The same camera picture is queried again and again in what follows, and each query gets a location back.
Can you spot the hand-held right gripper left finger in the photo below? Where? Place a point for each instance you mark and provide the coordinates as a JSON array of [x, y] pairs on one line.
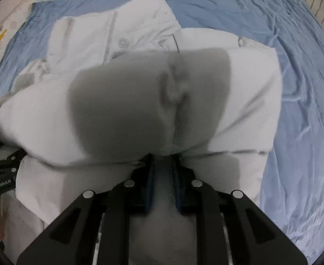
[[150, 179]]

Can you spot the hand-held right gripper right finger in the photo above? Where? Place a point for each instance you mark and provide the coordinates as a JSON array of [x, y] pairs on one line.
[[178, 183]]

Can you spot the grey puffer jacket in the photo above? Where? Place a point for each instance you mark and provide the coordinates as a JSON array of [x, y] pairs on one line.
[[139, 88]]

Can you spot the blue bed sheet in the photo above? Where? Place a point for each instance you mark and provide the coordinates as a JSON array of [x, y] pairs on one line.
[[261, 19]]

